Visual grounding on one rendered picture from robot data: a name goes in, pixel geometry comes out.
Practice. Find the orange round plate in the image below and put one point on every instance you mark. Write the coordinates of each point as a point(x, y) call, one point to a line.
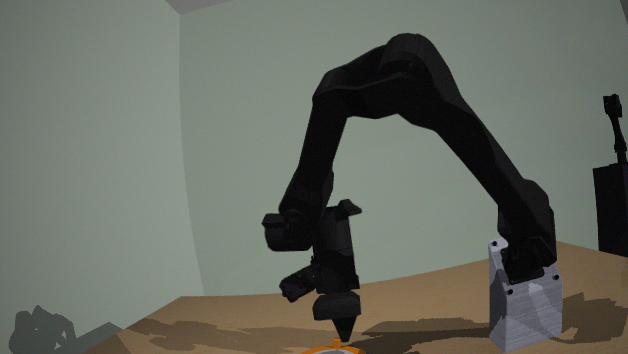
point(336, 347)

